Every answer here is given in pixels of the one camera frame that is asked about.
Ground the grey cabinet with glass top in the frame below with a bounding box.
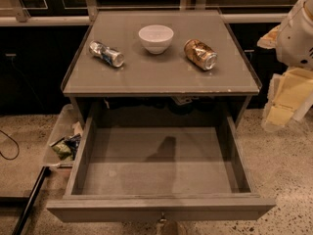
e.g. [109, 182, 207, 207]
[60, 9, 263, 129]

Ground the green snack bag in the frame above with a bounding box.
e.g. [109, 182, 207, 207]
[50, 134, 81, 161]

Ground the metal drawer pull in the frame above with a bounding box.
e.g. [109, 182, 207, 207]
[158, 212, 167, 223]

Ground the black cable on floor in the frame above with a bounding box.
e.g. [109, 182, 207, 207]
[0, 129, 21, 161]

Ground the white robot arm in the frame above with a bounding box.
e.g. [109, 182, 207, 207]
[257, 0, 313, 132]

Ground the white ceramic bowl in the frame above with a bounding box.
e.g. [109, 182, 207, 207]
[138, 24, 174, 55]

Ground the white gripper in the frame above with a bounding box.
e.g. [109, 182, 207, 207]
[257, 0, 313, 132]

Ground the orange gold soda can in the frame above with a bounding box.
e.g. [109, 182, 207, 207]
[184, 39, 217, 71]

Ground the silver blue soda can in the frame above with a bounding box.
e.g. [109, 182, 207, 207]
[89, 41, 124, 68]

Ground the clear plastic bin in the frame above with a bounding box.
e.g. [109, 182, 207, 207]
[43, 104, 83, 168]

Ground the open grey top drawer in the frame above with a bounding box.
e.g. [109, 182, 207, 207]
[47, 104, 276, 222]

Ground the black floor rail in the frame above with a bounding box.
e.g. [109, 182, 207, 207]
[12, 166, 50, 235]

